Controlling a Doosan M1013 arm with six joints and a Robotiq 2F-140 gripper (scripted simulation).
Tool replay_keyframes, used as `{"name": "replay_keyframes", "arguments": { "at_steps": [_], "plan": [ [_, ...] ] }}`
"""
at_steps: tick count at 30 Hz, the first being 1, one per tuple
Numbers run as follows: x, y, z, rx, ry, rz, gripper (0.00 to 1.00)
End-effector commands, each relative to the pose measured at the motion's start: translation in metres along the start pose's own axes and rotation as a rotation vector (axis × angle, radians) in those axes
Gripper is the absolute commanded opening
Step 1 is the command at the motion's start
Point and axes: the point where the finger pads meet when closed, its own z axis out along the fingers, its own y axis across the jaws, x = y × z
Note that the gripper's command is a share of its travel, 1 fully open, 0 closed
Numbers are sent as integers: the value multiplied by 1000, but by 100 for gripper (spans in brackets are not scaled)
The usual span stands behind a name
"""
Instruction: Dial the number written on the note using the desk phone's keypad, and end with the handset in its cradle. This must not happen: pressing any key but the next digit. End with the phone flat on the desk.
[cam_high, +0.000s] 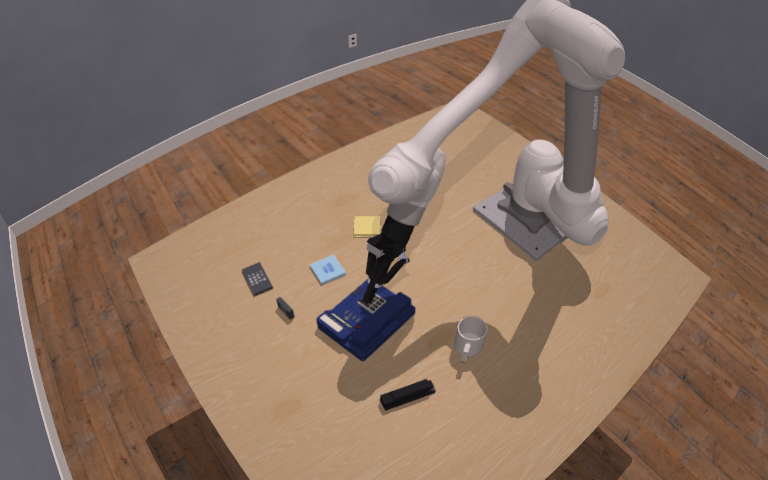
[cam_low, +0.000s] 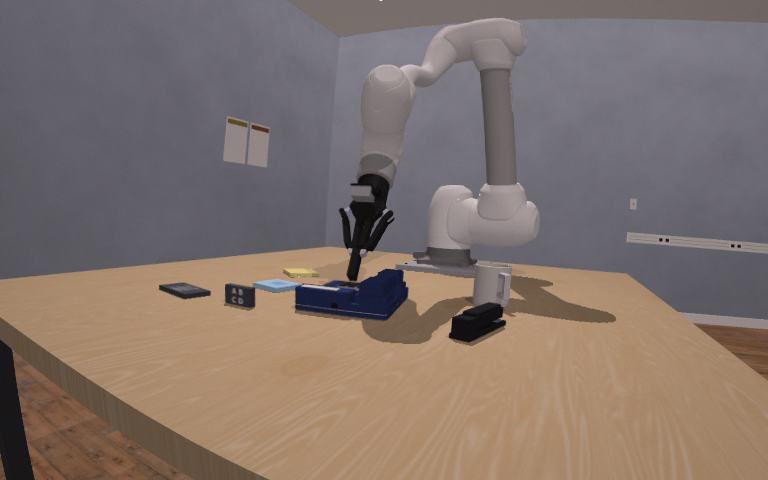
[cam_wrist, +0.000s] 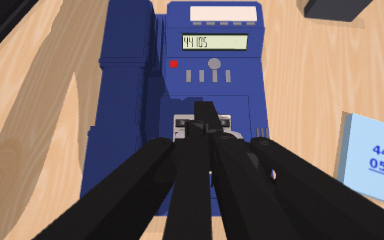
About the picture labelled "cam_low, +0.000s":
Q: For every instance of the grey calculator keypad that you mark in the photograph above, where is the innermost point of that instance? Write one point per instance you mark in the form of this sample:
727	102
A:
184	290

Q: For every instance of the yellow sticky note pad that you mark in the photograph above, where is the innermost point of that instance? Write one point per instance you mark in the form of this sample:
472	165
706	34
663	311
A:
307	272

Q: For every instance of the blue desk phone body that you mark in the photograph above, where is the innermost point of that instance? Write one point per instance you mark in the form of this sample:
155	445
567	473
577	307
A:
340	300

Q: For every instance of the white mug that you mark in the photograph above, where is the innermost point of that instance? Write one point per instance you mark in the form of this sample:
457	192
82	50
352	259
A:
488	286

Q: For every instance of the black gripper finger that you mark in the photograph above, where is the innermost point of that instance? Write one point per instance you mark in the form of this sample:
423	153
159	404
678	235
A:
367	243
359	224

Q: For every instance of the dark blue telephone handset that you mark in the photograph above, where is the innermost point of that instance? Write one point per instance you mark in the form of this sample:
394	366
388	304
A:
380	285

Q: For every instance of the light blue note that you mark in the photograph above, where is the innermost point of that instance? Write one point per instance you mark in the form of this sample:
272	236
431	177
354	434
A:
276	285

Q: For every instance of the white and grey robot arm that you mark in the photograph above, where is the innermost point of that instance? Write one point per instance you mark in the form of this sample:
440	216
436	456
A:
502	216

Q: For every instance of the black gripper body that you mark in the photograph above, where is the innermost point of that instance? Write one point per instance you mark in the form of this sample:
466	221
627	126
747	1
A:
379	201

